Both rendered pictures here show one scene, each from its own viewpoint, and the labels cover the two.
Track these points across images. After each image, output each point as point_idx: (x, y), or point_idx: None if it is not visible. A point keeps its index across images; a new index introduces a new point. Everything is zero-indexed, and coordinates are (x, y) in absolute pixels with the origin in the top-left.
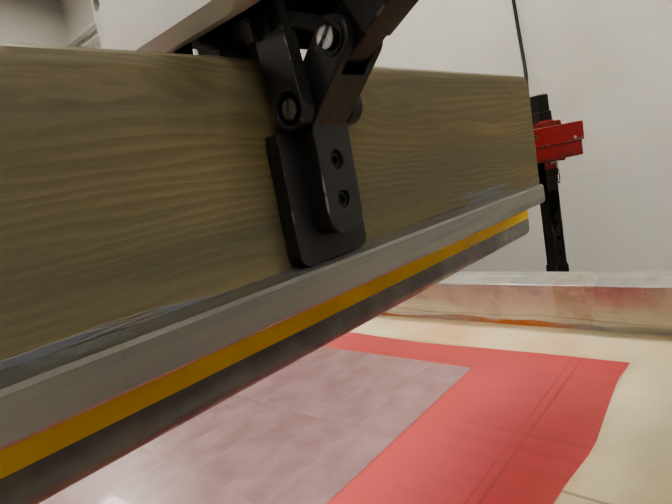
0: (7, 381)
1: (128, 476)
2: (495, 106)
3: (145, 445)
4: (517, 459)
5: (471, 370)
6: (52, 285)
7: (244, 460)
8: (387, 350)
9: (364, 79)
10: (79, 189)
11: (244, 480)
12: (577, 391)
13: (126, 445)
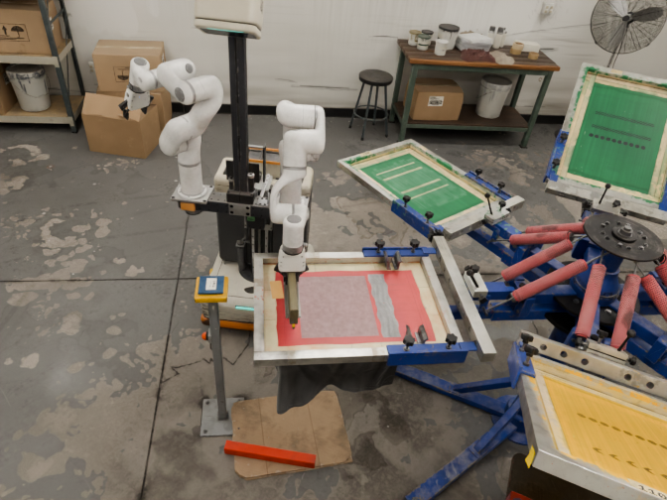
0: None
1: (329, 301)
2: (289, 303)
3: (334, 305)
4: (283, 321)
5: (301, 337)
6: None
7: (316, 309)
8: (323, 339)
9: (281, 274)
10: None
11: (312, 307)
12: (282, 336)
13: None
